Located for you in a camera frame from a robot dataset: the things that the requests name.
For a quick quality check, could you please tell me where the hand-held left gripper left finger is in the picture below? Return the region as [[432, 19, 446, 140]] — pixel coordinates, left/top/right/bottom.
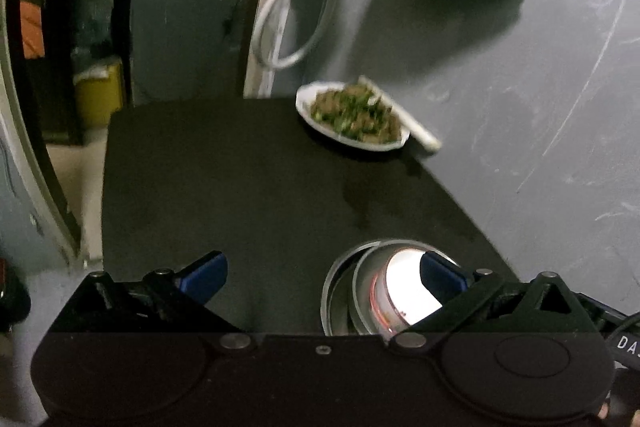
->
[[46, 250, 257, 353]]

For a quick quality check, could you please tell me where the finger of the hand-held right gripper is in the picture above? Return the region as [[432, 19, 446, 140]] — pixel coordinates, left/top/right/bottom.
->
[[574, 291, 617, 334]]

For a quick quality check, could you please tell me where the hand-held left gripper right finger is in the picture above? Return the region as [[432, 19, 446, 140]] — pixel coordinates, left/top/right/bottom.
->
[[388, 251, 599, 353]]

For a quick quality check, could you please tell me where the white ceramic bowl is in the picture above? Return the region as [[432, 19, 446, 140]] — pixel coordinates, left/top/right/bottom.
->
[[372, 249, 459, 329]]

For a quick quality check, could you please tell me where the stainless steel bowl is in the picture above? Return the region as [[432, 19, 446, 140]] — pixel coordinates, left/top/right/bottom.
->
[[350, 246, 463, 336]]

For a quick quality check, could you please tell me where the large stainless steel plate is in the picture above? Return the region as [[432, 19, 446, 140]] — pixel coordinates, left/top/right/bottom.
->
[[320, 239, 467, 338]]

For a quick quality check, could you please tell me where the white cylindrical tube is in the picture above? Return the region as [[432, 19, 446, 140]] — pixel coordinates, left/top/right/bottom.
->
[[357, 76, 444, 153]]

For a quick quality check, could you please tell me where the white plate of stir-fried greens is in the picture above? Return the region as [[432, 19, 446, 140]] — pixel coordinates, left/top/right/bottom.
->
[[296, 81, 412, 153]]

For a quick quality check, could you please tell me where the yellow jerrycan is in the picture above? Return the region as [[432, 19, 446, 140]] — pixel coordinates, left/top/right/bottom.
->
[[74, 59, 126, 130]]

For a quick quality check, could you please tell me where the grey cabinet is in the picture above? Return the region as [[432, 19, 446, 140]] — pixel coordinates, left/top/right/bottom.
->
[[127, 0, 252, 108]]

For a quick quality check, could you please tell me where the orange object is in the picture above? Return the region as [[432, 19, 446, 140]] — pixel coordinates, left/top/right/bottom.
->
[[20, 1, 47, 58]]

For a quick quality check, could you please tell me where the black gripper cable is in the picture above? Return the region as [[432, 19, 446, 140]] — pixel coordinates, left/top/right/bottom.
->
[[605, 311, 640, 338]]

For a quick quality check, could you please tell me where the white door frame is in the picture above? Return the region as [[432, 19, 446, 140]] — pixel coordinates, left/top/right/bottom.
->
[[0, 0, 284, 266]]

